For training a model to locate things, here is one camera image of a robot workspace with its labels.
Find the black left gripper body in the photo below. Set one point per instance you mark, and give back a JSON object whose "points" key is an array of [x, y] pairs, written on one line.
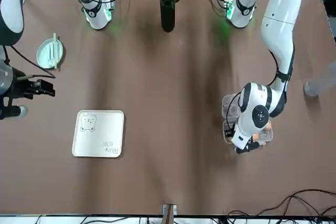
{"points": [[249, 147]]}

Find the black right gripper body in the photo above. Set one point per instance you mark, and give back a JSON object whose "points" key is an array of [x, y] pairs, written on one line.
{"points": [[22, 87]]}

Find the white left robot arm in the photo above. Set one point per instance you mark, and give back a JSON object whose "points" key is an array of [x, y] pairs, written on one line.
{"points": [[281, 11]]}

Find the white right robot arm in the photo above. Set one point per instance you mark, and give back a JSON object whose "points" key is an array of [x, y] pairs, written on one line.
{"points": [[95, 16]]}

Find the cream-white bear print tray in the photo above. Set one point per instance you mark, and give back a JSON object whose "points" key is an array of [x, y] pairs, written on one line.
{"points": [[105, 129]]}

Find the pale green round plate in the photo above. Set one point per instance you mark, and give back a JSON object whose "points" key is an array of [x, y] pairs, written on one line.
{"points": [[43, 56]]}

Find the pale green fork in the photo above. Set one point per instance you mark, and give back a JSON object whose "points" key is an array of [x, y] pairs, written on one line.
{"points": [[49, 54]]}

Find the wooden chopstick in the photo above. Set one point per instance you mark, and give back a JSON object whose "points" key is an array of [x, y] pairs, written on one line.
{"points": [[54, 51]]}

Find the clear plastic egg carton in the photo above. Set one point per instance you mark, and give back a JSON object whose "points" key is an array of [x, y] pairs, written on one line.
{"points": [[228, 106]]}

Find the black cylindrical vase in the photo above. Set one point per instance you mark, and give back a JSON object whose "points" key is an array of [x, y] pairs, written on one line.
{"points": [[168, 16]]}

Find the aluminium camera pole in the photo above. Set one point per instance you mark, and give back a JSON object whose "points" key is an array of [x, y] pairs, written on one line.
{"points": [[169, 213]]}

